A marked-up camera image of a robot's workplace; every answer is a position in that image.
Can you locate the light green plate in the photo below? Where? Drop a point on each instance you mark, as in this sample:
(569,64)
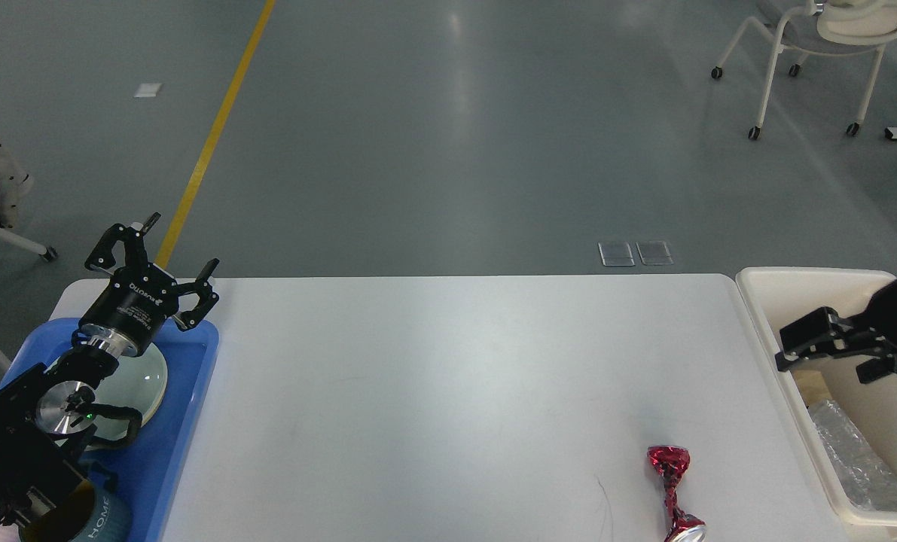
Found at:
(146,374)

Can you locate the pink plate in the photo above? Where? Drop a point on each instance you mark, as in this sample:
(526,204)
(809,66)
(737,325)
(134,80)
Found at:
(154,410)

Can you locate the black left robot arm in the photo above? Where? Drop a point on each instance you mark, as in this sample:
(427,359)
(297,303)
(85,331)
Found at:
(50,415)

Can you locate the aluminium foil tray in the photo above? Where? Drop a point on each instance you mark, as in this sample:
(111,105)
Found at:
(868,481)

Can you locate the left floor outlet plate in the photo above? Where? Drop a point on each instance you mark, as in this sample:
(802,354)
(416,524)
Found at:
(616,254)

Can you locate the right floor outlet plate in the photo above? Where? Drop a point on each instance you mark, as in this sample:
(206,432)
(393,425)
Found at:
(655,253)

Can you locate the large brown paper bag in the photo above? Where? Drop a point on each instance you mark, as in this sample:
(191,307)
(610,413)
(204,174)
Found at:
(812,387)

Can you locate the dark green mug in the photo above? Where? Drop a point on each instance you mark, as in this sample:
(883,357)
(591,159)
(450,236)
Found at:
(93,512)

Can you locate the pink ribbed mug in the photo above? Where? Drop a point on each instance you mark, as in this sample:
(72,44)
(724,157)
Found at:
(9,533)

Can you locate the floor outlet plate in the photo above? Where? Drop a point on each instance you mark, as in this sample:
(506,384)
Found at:
(655,253)
(616,254)

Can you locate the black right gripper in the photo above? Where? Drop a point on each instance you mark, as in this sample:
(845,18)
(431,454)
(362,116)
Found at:
(823,333)

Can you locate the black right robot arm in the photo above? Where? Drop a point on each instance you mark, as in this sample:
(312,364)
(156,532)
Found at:
(824,333)

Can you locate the white chair on casters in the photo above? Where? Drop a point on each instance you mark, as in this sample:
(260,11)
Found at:
(835,29)

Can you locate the red white crushed can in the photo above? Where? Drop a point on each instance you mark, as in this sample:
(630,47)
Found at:
(671,463)

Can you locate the blue plastic tray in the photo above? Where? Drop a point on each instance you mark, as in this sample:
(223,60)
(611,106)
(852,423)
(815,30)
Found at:
(148,471)

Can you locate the beige plastic bin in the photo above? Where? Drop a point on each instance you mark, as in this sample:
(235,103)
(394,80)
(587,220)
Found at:
(776,296)

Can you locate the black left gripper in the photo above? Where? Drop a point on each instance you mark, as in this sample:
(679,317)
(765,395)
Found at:
(140,297)

